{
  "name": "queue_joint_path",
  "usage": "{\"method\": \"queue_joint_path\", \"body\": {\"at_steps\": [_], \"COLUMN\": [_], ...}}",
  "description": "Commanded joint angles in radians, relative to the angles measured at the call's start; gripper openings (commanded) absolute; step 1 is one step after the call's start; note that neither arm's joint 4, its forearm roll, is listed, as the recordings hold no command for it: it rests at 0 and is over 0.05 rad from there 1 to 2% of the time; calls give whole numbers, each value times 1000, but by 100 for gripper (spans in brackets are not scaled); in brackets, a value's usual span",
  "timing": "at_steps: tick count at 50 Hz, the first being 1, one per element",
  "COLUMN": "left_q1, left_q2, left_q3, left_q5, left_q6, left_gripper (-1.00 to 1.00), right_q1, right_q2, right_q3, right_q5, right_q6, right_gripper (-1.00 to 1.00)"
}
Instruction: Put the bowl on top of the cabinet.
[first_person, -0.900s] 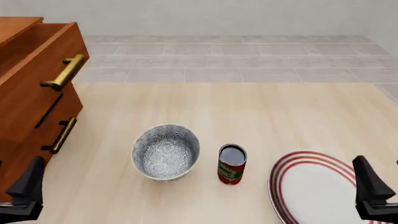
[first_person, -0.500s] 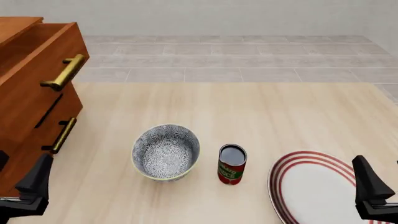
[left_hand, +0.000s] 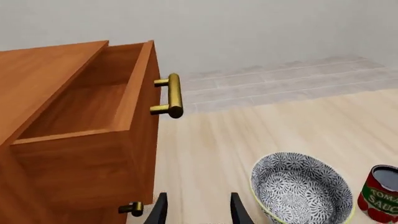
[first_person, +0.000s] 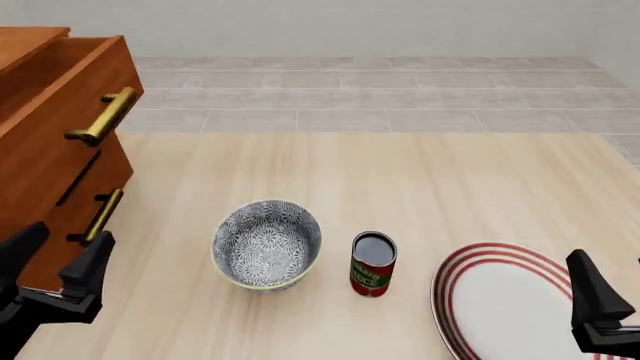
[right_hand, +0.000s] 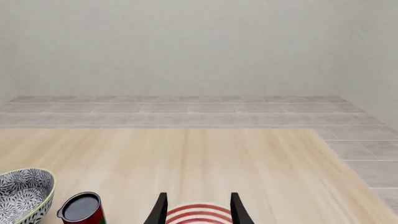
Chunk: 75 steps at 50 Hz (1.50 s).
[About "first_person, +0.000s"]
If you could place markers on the white plate with red rings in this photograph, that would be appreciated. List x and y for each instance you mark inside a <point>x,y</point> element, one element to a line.
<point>505,311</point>

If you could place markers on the wooden cabinet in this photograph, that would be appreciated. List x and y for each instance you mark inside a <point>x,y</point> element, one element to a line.
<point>30,35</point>

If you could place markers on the open wooden drawer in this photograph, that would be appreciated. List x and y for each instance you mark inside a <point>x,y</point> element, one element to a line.
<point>60,97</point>

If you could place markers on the blue patterned bowl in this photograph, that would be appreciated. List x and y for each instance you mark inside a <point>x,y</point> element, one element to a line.
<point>265,251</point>

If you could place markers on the red tomato sauce tin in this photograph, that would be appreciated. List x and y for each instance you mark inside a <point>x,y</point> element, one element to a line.
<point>372,277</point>

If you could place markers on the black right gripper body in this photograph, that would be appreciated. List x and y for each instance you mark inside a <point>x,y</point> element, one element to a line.
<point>607,335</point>

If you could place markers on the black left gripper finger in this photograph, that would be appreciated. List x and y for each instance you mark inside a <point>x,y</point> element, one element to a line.
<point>87,273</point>
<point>27,243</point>

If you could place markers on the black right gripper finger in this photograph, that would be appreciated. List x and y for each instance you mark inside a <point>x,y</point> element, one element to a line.
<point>592,288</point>
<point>638,270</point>

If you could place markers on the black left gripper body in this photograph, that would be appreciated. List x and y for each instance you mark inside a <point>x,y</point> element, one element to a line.
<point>45,307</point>

